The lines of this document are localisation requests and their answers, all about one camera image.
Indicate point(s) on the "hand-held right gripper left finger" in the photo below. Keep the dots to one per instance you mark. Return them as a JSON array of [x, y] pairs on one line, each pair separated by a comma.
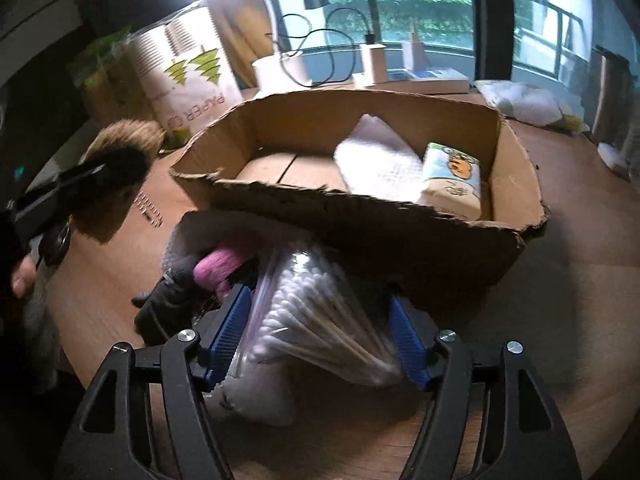
[[231, 323]]

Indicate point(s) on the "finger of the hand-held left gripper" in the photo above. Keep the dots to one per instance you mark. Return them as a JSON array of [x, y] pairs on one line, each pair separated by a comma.
[[75, 185]]

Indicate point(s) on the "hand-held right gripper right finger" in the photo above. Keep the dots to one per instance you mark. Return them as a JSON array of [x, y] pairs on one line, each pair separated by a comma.
[[406, 340]]

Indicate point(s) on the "brown fluffy plush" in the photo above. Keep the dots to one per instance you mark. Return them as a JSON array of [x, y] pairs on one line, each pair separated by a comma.
[[122, 170]]

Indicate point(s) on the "bag of cotton swabs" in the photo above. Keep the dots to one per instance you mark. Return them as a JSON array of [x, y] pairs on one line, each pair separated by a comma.
[[310, 310]]

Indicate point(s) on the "cardboard box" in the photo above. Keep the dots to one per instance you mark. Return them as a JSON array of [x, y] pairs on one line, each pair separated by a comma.
[[380, 240]]

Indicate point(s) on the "person's left hand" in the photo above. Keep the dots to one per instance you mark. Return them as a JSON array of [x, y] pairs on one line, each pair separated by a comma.
[[23, 274]]

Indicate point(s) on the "pink knitted cloth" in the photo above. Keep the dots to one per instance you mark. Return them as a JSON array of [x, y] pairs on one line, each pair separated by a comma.
[[222, 266]]

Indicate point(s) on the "black glove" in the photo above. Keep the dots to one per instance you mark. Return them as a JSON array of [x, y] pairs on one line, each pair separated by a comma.
[[165, 295]]

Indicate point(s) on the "grey knitted cloth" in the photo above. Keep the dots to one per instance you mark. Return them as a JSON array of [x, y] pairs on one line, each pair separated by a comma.
[[195, 232]]

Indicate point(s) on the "green plastic bag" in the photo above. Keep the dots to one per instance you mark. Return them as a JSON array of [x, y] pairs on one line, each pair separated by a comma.
[[102, 75]]

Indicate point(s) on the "paper cup package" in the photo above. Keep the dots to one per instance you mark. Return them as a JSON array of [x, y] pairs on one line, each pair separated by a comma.
[[185, 70]]

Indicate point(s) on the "printed tissue pack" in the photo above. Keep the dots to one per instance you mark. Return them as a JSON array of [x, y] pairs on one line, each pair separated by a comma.
[[452, 180]]

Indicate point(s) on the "white folded paper towel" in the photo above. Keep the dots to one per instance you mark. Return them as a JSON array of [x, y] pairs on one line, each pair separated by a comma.
[[377, 165]]

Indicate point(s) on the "white round container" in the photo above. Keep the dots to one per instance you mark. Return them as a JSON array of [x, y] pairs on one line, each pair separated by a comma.
[[279, 71]]

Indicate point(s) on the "flat white box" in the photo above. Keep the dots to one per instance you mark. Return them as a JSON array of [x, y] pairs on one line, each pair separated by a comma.
[[415, 80]]

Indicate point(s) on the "white plastic bag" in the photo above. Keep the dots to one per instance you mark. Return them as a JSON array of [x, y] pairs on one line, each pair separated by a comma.
[[530, 102]]

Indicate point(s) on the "small white upright box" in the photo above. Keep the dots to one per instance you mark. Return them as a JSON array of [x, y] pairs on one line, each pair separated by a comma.
[[415, 52]]

